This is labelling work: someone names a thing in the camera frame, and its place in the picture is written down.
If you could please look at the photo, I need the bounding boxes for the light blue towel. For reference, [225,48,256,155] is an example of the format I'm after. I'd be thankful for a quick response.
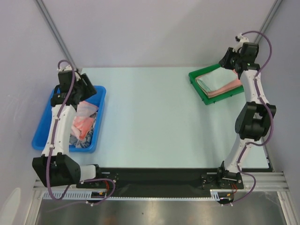
[195,67,238,91]

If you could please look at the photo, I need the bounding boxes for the pale pink towel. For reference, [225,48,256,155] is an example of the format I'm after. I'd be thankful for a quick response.
[71,101,98,141]

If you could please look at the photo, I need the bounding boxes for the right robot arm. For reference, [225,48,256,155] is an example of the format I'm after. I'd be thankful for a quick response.
[216,42,277,188]

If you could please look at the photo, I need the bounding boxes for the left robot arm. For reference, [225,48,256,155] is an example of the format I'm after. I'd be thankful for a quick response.
[32,70,103,188]

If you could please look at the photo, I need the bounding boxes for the blue plastic bin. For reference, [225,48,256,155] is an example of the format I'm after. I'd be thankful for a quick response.
[31,85,106,153]

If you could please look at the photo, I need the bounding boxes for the green plastic tray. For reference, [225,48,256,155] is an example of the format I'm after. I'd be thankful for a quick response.
[188,64,244,105]

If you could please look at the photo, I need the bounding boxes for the patterned blue white towel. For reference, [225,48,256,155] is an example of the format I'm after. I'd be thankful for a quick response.
[69,112,98,148]

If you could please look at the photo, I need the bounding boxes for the white slotted cable duct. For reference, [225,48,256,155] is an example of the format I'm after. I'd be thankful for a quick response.
[43,189,235,200]

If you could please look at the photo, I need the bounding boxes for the aluminium frame rail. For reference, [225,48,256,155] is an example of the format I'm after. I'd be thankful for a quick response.
[33,172,289,192]

